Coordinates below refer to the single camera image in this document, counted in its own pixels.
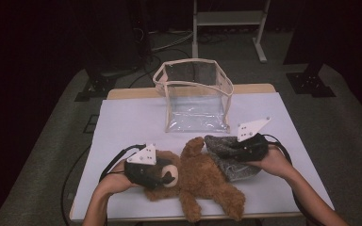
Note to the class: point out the person's left hand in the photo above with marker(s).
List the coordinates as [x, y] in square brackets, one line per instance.
[116, 182]

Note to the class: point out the white table sheet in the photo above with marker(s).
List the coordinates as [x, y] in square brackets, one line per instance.
[132, 125]

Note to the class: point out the black metal stand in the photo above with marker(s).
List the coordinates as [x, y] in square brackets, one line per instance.
[99, 86]
[309, 84]

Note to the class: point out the white metal stand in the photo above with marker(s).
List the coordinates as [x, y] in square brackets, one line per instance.
[229, 18]

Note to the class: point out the dark floor hatch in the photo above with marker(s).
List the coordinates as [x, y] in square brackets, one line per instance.
[91, 124]

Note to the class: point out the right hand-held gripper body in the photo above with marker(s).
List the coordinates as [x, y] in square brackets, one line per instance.
[253, 150]

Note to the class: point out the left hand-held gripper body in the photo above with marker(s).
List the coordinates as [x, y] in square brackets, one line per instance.
[141, 174]

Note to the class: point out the person's right hand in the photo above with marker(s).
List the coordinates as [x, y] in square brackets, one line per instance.
[276, 163]

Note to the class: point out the grey fuzzy doll sweater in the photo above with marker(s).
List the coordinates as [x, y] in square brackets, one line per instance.
[235, 171]

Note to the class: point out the wooden table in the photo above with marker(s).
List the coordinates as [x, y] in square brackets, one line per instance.
[128, 93]

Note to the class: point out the clear plastic bag beige trim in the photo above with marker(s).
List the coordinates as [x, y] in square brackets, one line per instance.
[198, 109]

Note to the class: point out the brown teddy bear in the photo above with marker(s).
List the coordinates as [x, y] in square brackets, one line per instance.
[201, 179]

